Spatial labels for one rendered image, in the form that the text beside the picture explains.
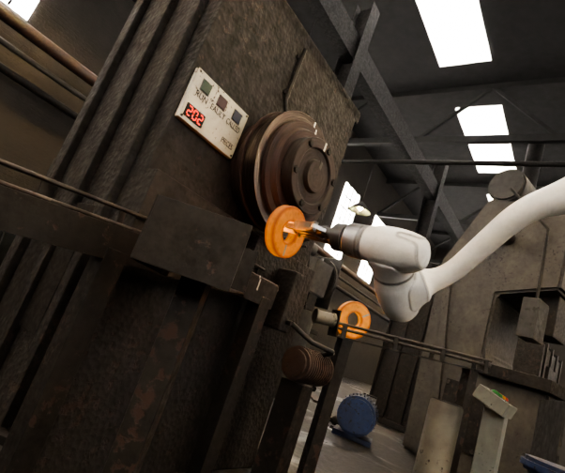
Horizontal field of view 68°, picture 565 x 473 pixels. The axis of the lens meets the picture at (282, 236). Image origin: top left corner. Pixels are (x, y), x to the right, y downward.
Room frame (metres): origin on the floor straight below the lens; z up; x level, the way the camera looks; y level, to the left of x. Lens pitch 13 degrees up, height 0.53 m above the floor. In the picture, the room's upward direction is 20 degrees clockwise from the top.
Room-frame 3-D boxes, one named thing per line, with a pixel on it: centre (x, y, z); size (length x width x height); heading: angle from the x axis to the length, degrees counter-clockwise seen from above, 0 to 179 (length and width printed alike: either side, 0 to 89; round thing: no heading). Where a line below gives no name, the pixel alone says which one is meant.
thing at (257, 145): (1.49, 0.05, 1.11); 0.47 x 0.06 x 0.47; 141
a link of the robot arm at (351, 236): (1.04, -0.19, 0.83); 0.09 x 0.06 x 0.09; 141
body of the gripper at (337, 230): (1.08, -0.13, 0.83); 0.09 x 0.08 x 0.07; 51
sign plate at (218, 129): (1.29, 0.35, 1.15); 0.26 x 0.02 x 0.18; 141
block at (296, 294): (1.68, -0.09, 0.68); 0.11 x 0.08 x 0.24; 51
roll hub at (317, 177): (1.43, -0.02, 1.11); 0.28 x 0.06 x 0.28; 141
